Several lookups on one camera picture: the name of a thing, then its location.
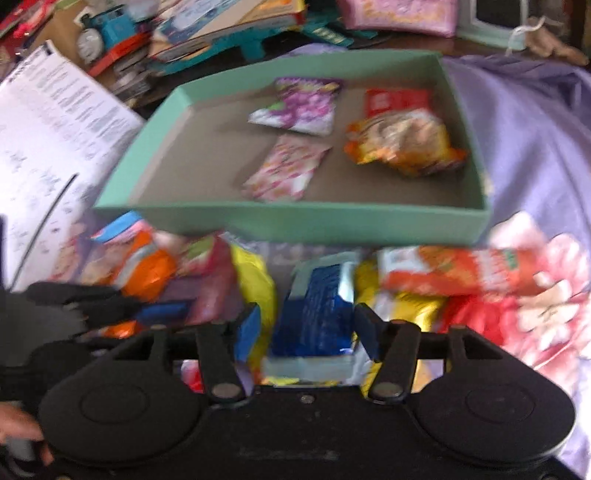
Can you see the white printed paper sheet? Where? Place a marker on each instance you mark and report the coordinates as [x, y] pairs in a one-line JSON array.
[[61, 135]]

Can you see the orange yellow chips bag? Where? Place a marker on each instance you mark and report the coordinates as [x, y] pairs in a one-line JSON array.
[[413, 142]]

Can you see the purple grape candy packet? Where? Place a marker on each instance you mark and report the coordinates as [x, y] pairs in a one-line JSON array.
[[303, 105]]

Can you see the children's drawing mat box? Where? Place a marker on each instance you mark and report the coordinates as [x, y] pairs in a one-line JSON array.
[[190, 26]]

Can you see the mint green appliance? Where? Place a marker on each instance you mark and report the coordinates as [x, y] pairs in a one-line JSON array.
[[493, 22]]

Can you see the blue toy train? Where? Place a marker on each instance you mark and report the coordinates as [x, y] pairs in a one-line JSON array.
[[109, 36]]

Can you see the purple floral cloth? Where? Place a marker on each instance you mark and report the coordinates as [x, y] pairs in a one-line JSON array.
[[532, 122]]

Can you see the orange foil snack packet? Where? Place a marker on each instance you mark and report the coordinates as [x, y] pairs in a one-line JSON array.
[[134, 265]]

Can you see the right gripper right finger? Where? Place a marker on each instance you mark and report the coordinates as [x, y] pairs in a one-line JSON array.
[[394, 346]]

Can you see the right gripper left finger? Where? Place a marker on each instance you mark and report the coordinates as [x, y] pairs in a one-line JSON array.
[[223, 351]]

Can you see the pink gift bag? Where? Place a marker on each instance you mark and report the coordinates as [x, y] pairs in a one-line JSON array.
[[432, 17]]

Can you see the mint green cardboard box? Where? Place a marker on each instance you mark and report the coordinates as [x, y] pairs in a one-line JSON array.
[[185, 170]]

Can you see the red bright snack packet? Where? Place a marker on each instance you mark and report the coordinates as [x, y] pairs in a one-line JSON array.
[[492, 316]]

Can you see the pink patterned snack packet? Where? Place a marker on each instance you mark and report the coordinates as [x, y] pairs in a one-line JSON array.
[[287, 170]]

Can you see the light blue pink snack packet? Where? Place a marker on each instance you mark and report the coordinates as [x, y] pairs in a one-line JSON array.
[[117, 228]]

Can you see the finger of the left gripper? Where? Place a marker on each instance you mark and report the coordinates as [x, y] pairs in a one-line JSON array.
[[116, 310], [47, 292]]

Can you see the orange white long snack packet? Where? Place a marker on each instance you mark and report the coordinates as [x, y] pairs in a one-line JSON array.
[[453, 271]]

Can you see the person's left hand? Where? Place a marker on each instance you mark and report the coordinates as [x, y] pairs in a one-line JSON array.
[[22, 436]]

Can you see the yellow snack packet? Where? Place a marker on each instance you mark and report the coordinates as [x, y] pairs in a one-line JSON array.
[[258, 287]]

